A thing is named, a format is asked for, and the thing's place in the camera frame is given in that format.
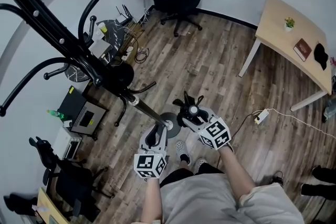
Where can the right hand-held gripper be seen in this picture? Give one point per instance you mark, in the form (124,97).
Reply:
(215,133)

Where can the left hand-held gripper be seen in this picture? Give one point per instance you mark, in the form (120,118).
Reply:
(149,165)

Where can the black metal coat rack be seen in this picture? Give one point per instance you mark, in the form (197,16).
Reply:
(48,26)

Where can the person's left forearm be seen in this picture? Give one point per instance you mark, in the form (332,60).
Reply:
(151,199)

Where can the person's right forearm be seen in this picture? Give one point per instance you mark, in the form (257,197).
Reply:
(233,170)

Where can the white perforated clog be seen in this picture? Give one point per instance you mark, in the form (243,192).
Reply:
(181,148)
(200,162)

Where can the person's black shorts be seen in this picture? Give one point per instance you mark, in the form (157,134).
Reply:
(176,175)

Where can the white power strip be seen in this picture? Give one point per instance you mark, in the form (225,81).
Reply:
(129,49)
(262,116)

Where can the person's beige shirt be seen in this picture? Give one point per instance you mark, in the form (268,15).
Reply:
(204,202)

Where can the small white box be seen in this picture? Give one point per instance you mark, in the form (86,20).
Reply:
(67,123)

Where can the black metal cabinet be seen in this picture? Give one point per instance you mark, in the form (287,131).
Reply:
(71,105)

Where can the white toaster oven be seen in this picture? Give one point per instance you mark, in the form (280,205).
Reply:
(63,141)

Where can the black office chair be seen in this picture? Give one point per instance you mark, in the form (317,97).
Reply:
(68,186)
(183,0)

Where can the green plastic bottle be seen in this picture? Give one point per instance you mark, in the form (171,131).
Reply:
(55,113)

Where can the brown cardboard box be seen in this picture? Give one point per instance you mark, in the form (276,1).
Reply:
(136,34)

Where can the silver metal box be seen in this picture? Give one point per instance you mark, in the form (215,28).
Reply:
(99,47)

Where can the round black marble table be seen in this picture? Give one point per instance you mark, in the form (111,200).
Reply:
(115,39)

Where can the light wooden table white legs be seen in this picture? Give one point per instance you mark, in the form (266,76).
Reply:
(275,34)

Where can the yellow cup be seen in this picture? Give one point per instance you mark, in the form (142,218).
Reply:
(103,28)

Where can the brown book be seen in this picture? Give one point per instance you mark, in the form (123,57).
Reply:
(302,49)

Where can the router with black antennas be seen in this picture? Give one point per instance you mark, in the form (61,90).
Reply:
(121,18)

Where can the light wooden desk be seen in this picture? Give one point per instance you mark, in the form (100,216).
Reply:
(44,204)

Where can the small potted plant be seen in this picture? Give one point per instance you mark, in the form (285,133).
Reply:
(288,27)

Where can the black cap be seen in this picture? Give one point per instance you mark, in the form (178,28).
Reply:
(320,55)

